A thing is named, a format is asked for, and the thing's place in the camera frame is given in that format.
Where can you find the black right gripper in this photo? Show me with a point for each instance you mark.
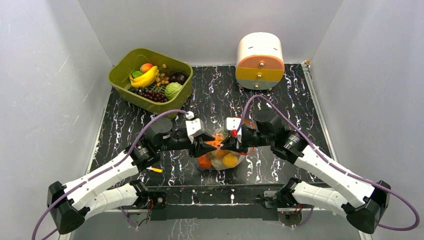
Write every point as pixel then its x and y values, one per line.
pixel 236 144

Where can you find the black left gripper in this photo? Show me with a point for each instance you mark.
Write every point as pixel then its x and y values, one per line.
pixel 201 148

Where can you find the orange toy pumpkin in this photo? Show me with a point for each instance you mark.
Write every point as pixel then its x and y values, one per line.
pixel 204 161

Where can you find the yellow toy lemon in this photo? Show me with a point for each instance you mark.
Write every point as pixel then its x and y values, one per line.
pixel 230 160

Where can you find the clear zip bag orange zipper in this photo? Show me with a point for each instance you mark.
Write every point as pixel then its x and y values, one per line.
pixel 217 155

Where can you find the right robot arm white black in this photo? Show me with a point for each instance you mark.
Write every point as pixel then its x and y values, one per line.
pixel 360 203

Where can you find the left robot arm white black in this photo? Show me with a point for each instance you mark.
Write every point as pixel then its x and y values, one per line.
pixel 71 204

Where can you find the white pen yellow cap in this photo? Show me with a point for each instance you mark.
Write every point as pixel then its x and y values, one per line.
pixel 156 170

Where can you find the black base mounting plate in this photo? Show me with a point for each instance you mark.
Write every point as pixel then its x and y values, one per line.
pixel 234 201

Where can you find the light green toy cabbage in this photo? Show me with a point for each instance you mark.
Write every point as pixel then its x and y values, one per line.
pixel 172 89

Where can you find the dark purple toy grapes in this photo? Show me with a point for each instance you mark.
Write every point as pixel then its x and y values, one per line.
pixel 152 95

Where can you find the dark brown toy fruit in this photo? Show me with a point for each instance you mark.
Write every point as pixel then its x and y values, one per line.
pixel 165 76

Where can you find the round white mini drawer cabinet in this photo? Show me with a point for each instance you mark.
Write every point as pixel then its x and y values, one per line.
pixel 259 63

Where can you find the yellow toy banana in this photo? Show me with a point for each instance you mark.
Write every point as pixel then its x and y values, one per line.
pixel 144 80

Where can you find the green toy lime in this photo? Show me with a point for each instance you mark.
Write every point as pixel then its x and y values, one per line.
pixel 136 74

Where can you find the olive green plastic bin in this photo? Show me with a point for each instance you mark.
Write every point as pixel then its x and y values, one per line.
pixel 119 78

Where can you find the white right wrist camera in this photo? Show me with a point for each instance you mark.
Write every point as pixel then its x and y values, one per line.
pixel 231 125

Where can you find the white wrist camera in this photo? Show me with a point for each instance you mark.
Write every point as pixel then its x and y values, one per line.
pixel 194 126
pixel 231 125

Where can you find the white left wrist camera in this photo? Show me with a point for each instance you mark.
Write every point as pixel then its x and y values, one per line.
pixel 194 126

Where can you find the aluminium frame rail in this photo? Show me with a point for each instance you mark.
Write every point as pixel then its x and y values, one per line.
pixel 298 101

